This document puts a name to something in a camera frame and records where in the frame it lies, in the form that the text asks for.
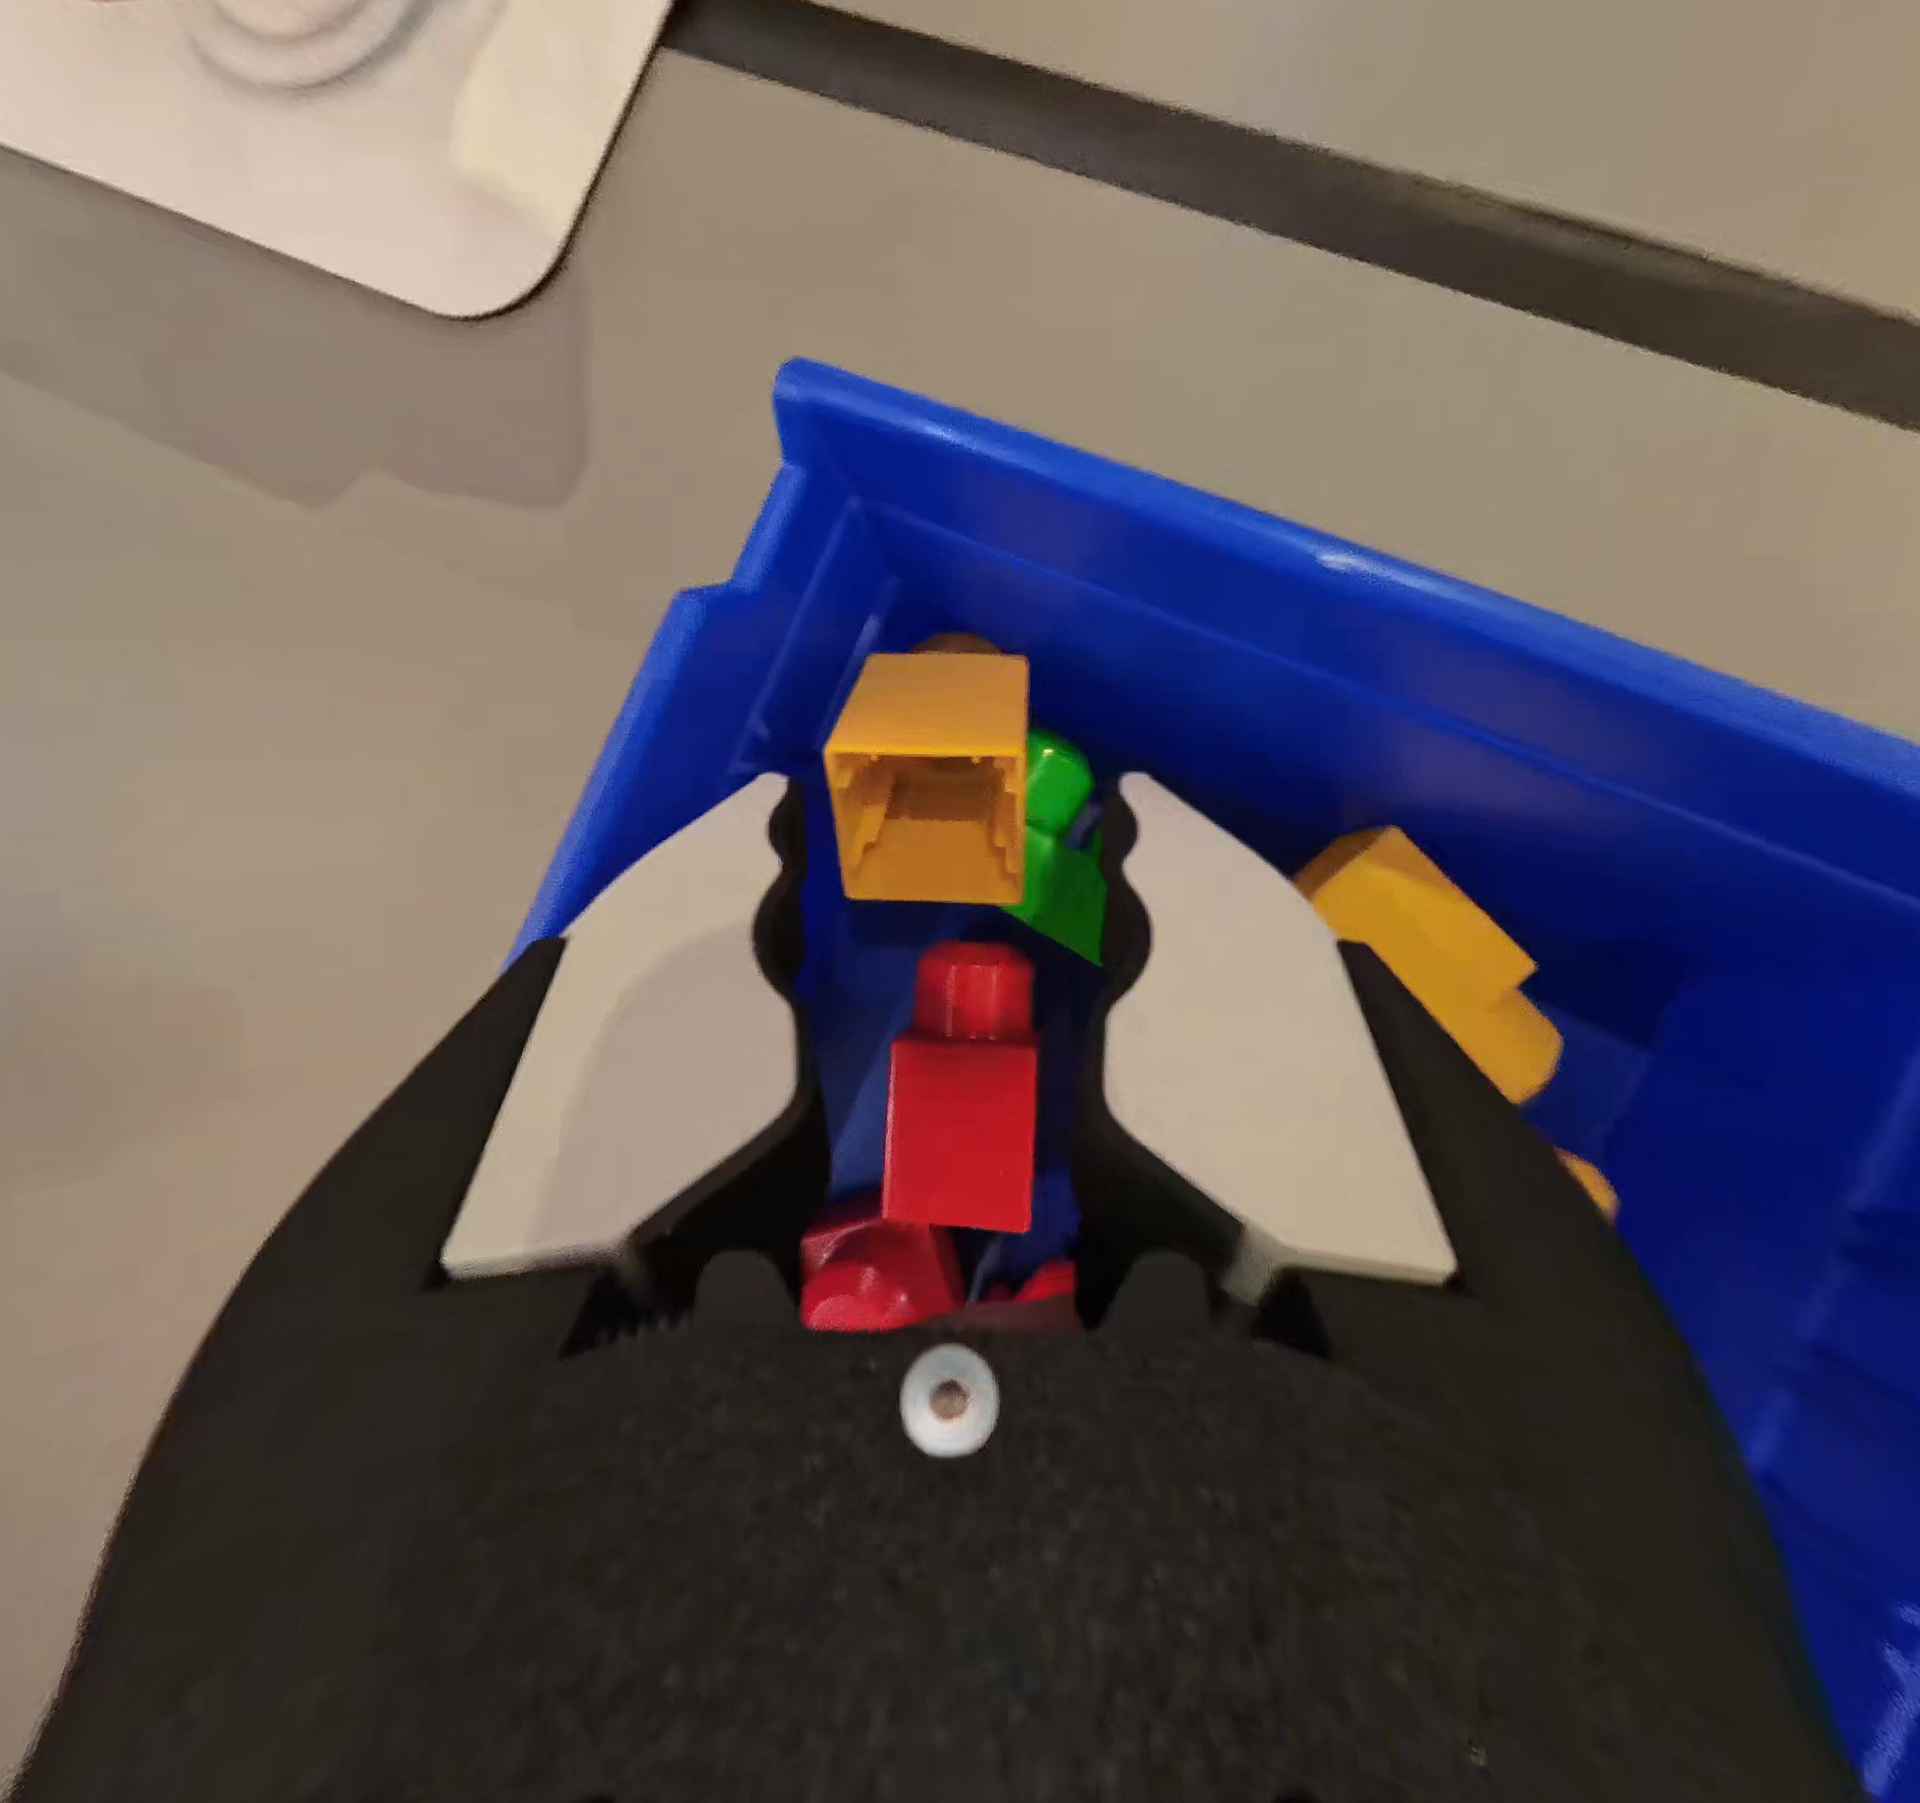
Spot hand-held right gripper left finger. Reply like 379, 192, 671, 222
439, 770, 832, 1331

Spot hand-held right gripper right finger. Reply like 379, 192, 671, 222
1074, 770, 1461, 1331

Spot blue plastic bin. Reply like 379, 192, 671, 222
510, 355, 1920, 1803

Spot grey desk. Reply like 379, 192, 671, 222
0, 0, 1920, 1745

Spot red toy block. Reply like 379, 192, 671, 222
799, 1201, 1083, 1334

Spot white folding stand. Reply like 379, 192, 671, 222
0, 0, 732, 322

